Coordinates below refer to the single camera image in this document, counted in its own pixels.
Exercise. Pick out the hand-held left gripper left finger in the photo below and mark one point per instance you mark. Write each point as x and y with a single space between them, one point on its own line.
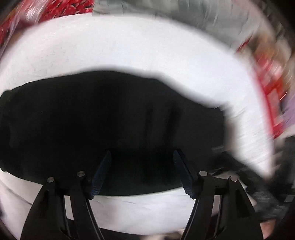
101 175

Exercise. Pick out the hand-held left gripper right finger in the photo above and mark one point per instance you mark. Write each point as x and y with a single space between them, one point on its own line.
184 173

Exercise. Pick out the black pants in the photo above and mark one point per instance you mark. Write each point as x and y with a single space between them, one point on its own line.
103 120

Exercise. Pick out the red sheet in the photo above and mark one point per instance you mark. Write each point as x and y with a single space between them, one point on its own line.
272 92

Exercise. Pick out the grey floral pillow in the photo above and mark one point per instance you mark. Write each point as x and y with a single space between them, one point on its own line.
184 16

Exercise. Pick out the red floral quilt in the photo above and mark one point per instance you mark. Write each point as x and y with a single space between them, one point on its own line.
46 11

